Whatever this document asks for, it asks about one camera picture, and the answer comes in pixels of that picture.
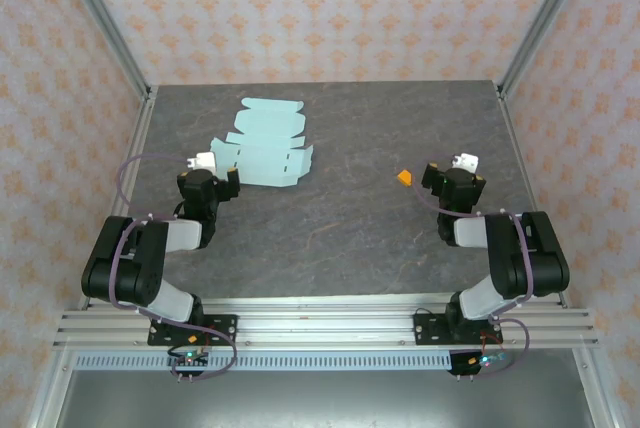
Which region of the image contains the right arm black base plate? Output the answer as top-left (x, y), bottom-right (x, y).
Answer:
top-left (413, 311), bottom-right (502, 347)

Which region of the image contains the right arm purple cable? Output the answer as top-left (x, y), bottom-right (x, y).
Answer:
top-left (412, 181), bottom-right (534, 379)

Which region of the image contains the aluminium mounting rail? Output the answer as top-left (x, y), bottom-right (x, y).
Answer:
top-left (53, 296), bottom-right (599, 350)

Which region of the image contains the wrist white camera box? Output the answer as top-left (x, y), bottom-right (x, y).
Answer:
top-left (186, 150), bottom-right (218, 174)
top-left (451, 151), bottom-right (480, 173)

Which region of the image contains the light blue paper box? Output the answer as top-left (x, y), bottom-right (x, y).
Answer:
top-left (209, 96), bottom-right (315, 188)

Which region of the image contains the grey slotted cable duct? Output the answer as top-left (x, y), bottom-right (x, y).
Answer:
top-left (73, 352), bottom-right (454, 372)

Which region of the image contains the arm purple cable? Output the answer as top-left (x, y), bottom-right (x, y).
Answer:
top-left (412, 181), bottom-right (534, 379)
top-left (107, 153), bottom-right (239, 382)

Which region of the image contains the grey metal lower shelf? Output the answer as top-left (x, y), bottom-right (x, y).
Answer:
top-left (52, 370), bottom-right (599, 428)

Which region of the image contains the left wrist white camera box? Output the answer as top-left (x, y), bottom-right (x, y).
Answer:
top-left (186, 150), bottom-right (218, 174)

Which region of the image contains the aluminium table side rail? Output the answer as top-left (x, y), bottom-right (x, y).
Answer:
top-left (77, 86), bottom-right (159, 310)
top-left (496, 81), bottom-right (571, 310)

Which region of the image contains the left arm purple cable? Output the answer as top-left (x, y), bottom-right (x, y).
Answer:
top-left (107, 153), bottom-right (239, 382)

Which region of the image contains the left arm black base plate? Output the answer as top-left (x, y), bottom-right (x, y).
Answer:
top-left (147, 314), bottom-right (239, 347)

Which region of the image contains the aluminium frame post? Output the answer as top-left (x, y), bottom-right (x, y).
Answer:
top-left (497, 0), bottom-right (597, 98)
top-left (52, 0), bottom-right (152, 100)

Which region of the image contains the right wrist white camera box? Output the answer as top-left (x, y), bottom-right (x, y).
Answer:
top-left (451, 151), bottom-right (480, 173)

